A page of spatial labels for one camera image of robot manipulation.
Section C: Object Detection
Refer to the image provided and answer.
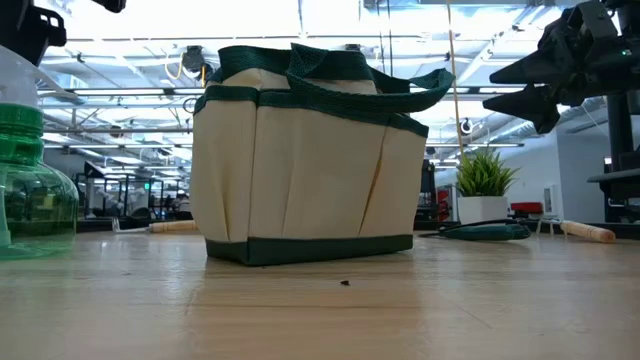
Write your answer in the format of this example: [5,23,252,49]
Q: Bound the cream and green gardening bag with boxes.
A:
[189,42,457,267]

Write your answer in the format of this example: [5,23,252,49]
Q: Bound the yellow hanging cable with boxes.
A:
[446,0,467,159]

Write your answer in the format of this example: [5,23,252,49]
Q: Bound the white wall unit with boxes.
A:
[542,183,562,217]

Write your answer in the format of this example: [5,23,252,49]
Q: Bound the black ceiling cable reel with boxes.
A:
[180,44,215,81]

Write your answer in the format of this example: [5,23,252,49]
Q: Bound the green plastic spray bottle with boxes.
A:
[0,43,80,260]

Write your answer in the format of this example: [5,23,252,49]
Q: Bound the black aluminium table frame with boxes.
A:
[74,217,640,240]

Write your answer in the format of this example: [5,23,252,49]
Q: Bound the red box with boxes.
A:
[509,201,545,216]

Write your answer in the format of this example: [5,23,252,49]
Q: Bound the green-handled pruning shears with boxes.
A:
[418,218,533,242]

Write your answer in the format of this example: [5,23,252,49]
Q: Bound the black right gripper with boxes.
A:
[481,0,640,135]

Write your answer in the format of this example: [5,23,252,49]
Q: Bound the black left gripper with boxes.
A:
[0,0,69,67]

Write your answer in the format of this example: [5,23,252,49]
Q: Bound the red tool cabinet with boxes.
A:
[436,187,452,222]

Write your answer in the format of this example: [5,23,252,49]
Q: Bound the black-framed robot workstation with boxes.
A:
[74,159,194,222]

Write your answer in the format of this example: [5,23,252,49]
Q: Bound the artificial plant in white pot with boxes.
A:
[455,147,521,225]

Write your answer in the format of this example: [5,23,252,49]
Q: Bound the black cabinet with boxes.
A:
[413,158,437,222]

